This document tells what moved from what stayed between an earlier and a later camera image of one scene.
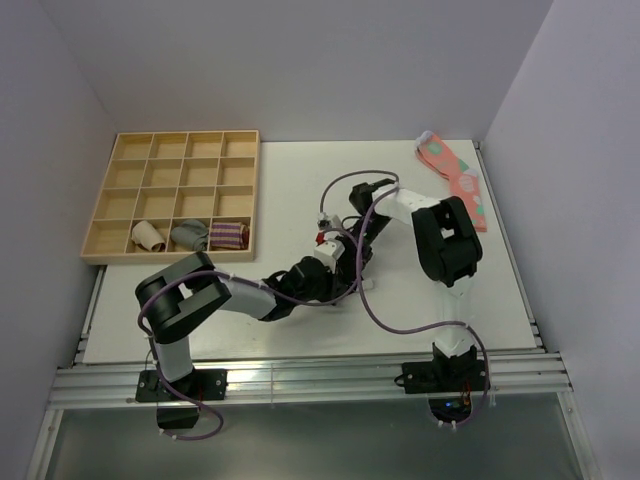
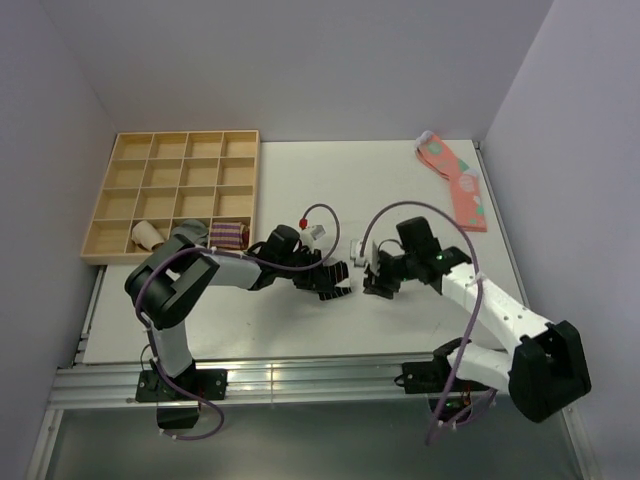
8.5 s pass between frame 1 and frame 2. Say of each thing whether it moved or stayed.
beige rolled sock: stayed
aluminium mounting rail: stayed
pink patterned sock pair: stayed
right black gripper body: moved
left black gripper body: moved
